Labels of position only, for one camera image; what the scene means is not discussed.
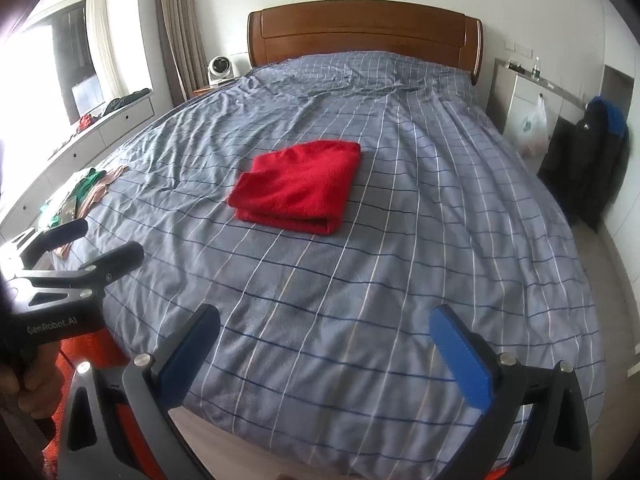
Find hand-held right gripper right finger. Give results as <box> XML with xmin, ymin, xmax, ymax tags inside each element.
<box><xmin>429</xmin><ymin>302</ymin><xmax>593</xmax><ymax>480</ymax></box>

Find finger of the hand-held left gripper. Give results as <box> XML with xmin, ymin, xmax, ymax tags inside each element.
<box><xmin>12</xmin><ymin>241</ymin><xmax>146</xmax><ymax>313</ymax></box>
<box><xmin>7</xmin><ymin>218</ymin><xmax>90</xmax><ymax>273</ymax></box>

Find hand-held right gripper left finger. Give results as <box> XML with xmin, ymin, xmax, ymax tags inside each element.
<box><xmin>57</xmin><ymin>302</ymin><xmax>223</xmax><ymax>480</ymax></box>

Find red sweater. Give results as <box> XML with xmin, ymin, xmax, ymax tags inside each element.
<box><xmin>227</xmin><ymin>140</ymin><xmax>362</xmax><ymax>236</ymax></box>

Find green and pink clothes pile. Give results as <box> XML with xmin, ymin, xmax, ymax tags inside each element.
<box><xmin>54</xmin><ymin>165</ymin><xmax>129</xmax><ymax>261</ymax></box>

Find dark clothes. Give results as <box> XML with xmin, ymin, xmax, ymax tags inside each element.
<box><xmin>100</xmin><ymin>88</ymin><xmax>152</xmax><ymax>113</ymax></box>

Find person's left hand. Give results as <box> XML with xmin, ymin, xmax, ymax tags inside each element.
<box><xmin>0</xmin><ymin>342</ymin><xmax>63</xmax><ymax>418</ymax></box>

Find red rug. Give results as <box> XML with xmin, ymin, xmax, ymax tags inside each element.
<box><xmin>42</xmin><ymin>330</ymin><xmax>546</xmax><ymax>480</ymax></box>

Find green garment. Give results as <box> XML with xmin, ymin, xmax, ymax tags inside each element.
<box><xmin>47</xmin><ymin>167</ymin><xmax>107</xmax><ymax>226</ymax></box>

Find white window seat cabinet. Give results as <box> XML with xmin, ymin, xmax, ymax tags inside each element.
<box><xmin>0</xmin><ymin>95</ymin><xmax>156</xmax><ymax>241</ymax></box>

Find bed with grey checked duvet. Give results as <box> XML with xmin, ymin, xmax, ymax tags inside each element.
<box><xmin>52</xmin><ymin>51</ymin><xmax>608</xmax><ymax>480</ymax></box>

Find white sheer curtain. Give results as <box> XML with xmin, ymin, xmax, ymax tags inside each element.
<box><xmin>85</xmin><ymin>0</ymin><xmax>117</xmax><ymax>106</ymax></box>

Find small white fan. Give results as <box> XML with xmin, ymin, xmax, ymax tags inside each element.
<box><xmin>207</xmin><ymin>54</ymin><xmax>236</xmax><ymax>86</ymax></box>

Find black jacket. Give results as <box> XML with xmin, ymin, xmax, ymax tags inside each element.
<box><xmin>537</xmin><ymin>95</ymin><xmax>631</xmax><ymax>233</ymax></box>

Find white wardrobe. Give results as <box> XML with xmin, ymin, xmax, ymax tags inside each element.
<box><xmin>600</xmin><ymin>0</ymin><xmax>640</xmax><ymax>351</ymax></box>

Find beige curtain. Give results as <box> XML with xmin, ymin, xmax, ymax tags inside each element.
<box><xmin>156</xmin><ymin>0</ymin><xmax>211</xmax><ymax>106</ymax></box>

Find white plastic bag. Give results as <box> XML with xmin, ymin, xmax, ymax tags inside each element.
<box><xmin>515</xmin><ymin>94</ymin><xmax>551</xmax><ymax>158</ymax></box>

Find white dresser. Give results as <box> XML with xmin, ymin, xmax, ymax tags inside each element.
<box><xmin>487</xmin><ymin>57</ymin><xmax>588</xmax><ymax>136</ymax></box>

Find blue garment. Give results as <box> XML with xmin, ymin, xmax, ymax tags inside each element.
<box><xmin>587</xmin><ymin>96</ymin><xmax>630</xmax><ymax>138</ymax></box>

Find wooden headboard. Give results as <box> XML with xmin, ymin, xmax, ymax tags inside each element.
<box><xmin>246</xmin><ymin>0</ymin><xmax>485</xmax><ymax>86</ymax></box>

